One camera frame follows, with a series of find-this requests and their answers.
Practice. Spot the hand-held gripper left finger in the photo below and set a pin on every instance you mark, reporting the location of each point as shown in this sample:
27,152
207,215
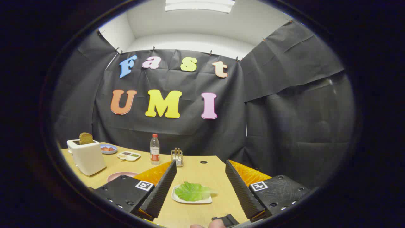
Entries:
161,190

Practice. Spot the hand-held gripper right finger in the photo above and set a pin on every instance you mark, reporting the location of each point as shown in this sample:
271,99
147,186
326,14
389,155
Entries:
242,193

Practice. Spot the green lettuce leaf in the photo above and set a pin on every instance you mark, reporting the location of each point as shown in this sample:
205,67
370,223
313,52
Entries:
193,191

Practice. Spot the brown bread slice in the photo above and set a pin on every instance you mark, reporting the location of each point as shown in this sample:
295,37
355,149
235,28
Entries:
86,138

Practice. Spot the white square plate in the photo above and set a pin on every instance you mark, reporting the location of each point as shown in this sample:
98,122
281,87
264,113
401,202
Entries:
177,198

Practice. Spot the clear plastic water bottle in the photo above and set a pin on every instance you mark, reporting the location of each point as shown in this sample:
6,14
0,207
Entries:
154,152

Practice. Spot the pink round plate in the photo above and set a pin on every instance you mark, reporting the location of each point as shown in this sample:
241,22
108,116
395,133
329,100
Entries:
118,175

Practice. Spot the white divided sauce dish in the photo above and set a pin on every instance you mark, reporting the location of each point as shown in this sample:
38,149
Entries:
128,156

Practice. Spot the blue plate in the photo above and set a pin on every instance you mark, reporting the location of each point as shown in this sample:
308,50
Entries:
109,152

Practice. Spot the red food pieces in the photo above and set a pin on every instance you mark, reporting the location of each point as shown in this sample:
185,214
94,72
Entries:
108,148

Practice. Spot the white toaster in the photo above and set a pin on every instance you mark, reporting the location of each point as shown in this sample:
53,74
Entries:
88,158

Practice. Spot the ceiling light panel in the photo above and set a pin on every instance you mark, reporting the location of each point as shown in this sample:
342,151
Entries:
199,5

